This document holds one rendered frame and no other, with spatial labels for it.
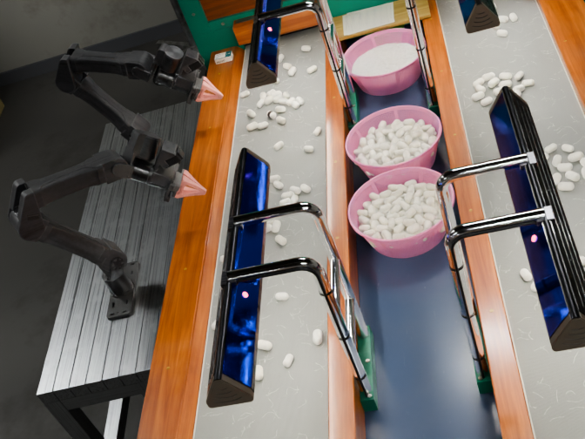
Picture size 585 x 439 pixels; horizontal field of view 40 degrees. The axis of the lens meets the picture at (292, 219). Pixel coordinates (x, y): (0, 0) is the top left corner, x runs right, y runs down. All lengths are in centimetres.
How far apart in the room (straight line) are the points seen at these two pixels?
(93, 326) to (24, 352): 118
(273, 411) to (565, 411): 58
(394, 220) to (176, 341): 60
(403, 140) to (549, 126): 39
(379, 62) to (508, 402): 135
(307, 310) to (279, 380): 19
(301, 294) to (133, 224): 74
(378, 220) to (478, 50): 73
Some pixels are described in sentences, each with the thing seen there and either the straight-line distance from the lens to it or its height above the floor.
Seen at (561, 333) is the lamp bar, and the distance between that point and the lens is 128.
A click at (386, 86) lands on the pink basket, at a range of 254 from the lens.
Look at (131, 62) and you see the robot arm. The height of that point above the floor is 105.
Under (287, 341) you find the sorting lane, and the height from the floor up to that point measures 74.
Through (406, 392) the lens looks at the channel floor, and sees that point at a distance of 176.
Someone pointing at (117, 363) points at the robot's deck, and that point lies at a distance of 211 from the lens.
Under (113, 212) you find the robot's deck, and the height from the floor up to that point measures 67.
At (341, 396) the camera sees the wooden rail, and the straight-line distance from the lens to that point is 168.
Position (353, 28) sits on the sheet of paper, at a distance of 276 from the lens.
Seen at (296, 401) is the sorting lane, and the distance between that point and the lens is 173.
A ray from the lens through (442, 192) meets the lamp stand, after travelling 153.
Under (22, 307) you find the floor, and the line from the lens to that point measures 360.
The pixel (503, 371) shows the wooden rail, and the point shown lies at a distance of 164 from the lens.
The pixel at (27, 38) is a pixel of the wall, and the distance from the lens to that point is 526.
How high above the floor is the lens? 208
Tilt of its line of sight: 39 degrees down
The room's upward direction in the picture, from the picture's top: 22 degrees counter-clockwise
